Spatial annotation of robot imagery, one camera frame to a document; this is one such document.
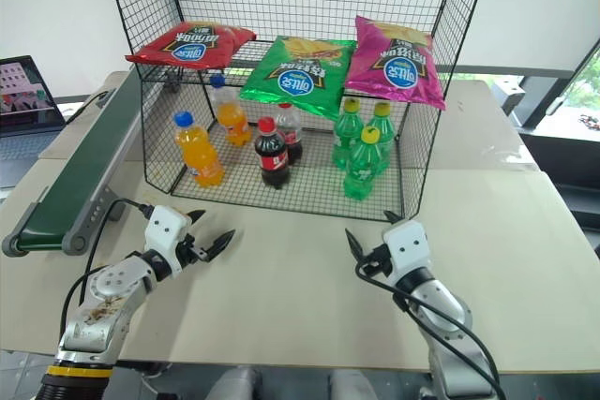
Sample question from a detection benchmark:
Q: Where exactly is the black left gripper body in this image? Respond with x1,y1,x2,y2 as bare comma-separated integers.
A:
175,232,210,267

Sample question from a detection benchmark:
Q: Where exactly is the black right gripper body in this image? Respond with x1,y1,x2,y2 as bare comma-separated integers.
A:
359,242,394,278

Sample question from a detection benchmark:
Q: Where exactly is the green soda bottle yellow cap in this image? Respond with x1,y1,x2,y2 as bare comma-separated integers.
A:
331,96,365,170
342,126,383,201
367,101,396,172

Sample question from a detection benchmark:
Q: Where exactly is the orange soda bottle blue cap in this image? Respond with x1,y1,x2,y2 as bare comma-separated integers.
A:
208,74,253,148
172,111,226,189

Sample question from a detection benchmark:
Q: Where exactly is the cola bottle red cap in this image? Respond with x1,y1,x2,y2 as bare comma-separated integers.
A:
253,116,292,191
275,102,305,167

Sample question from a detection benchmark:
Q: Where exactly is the grey rounded shape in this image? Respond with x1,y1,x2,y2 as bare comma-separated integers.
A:
212,365,264,400

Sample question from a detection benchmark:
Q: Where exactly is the magenta potato chip bag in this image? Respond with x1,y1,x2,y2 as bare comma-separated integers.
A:
344,15,447,112

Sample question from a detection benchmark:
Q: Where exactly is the black box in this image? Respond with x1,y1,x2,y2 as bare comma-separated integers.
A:
491,78,533,129

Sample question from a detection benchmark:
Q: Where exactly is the red potato chip bag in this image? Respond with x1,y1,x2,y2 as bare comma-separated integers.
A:
125,21,258,71

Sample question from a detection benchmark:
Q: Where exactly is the green potato chip bag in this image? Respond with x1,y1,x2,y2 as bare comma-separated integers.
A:
238,36,358,122

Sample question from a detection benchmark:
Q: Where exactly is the black low cabinet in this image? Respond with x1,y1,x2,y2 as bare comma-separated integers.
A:
515,127,600,233

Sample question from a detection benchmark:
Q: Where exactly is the open laptop computer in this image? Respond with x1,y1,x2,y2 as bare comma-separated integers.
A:
0,54,68,191

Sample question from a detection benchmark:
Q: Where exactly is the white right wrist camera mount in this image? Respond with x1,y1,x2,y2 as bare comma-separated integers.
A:
381,218,430,280

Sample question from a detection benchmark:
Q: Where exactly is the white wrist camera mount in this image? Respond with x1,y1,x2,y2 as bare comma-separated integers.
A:
381,218,430,280
143,204,192,275

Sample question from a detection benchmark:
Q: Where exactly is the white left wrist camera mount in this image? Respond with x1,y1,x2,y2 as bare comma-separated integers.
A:
143,204,192,275

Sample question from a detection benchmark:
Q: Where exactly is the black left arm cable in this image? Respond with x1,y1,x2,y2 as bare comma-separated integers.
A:
60,198,154,341

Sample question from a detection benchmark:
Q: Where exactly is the green conveyor belt grey frame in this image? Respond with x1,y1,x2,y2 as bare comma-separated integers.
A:
1,84,147,259

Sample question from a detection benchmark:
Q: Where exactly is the black cable with plug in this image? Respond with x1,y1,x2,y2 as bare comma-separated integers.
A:
64,89,116,126

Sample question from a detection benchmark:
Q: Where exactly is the black wire mesh shelf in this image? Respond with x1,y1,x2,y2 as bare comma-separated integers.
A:
102,0,493,224

